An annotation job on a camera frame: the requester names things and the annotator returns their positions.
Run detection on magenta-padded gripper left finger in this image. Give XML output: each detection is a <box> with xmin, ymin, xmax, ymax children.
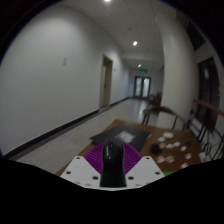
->
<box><xmin>60</xmin><ymin>142</ymin><xmax>108</xmax><ymax>188</ymax></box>

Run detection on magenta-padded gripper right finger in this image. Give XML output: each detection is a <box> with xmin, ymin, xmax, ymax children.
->
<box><xmin>121</xmin><ymin>143</ymin><xmax>166</xmax><ymax>189</ymax></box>

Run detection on black vertical computer mouse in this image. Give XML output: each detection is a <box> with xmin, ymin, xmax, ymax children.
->
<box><xmin>99</xmin><ymin>138</ymin><xmax>128</xmax><ymax>189</ymax></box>

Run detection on small beige packet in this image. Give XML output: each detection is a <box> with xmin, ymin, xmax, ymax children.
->
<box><xmin>165</xmin><ymin>155</ymin><xmax>176</xmax><ymax>165</ymax></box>
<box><xmin>156</xmin><ymin>155</ymin><xmax>167</xmax><ymax>165</ymax></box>

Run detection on small black box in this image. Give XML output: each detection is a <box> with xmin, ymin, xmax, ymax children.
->
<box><xmin>150</xmin><ymin>143</ymin><xmax>163</xmax><ymax>155</ymax></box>

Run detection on black flat laptop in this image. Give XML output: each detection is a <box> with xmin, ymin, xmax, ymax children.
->
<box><xmin>89</xmin><ymin>123</ymin><xmax>153</xmax><ymax>153</ymax></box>

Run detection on small white box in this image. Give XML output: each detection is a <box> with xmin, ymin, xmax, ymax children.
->
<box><xmin>161</xmin><ymin>131</ymin><xmax>175</xmax><ymax>140</ymax></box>

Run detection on wooden armchair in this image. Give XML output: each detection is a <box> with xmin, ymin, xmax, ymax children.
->
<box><xmin>142</xmin><ymin>105</ymin><xmax>188</xmax><ymax>131</ymax></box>

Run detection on small dark wooden chair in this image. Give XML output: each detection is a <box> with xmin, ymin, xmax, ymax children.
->
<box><xmin>147</xmin><ymin>92</ymin><xmax>163</xmax><ymax>106</ymax></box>

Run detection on wooden handrail black metal railing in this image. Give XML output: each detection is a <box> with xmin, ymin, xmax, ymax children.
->
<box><xmin>185</xmin><ymin>97</ymin><xmax>224</xmax><ymax>162</ymax></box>

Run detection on glass double door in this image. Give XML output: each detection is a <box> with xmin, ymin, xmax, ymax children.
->
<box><xmin>133</xmin><ymin>75</ymin><xmax>152</xmax><ymax>99</ymax></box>

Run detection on pale side door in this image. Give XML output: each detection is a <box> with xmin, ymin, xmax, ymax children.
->
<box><xmin>98</xmin><ymin>53</ymin><xmax>115</xmax><ymax>110</ymax></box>

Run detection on dark tall window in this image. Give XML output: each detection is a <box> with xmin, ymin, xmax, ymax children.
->
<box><xmin>195</xmin><ymin>56</ymin><xmax>222</xmax><ymax>132</ymax></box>

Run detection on ceiling lights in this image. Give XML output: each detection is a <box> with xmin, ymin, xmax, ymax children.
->
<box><xmin>103</xmin><ymin>0</ymin><xmax>143</xmax><ymax>69</ymax></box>

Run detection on dark transom window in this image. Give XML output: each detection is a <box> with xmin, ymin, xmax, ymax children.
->
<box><xmin>184</xmin><ymin>21</ymin><xmax>207</xmax><ymax>52</ymax></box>

